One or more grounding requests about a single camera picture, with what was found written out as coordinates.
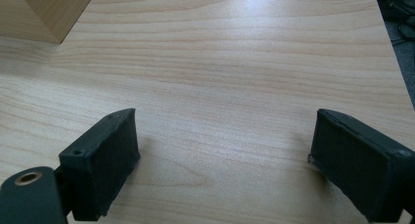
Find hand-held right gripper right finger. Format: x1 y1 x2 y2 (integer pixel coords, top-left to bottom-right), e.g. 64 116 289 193
307 108 415 224

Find light wooden box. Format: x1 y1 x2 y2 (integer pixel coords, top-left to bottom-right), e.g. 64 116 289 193
0 0 99 45

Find black cables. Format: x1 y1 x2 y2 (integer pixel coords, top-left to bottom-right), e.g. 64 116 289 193
373 0 415 46

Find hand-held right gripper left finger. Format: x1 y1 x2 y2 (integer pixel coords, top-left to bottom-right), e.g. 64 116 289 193
58 108 142 222

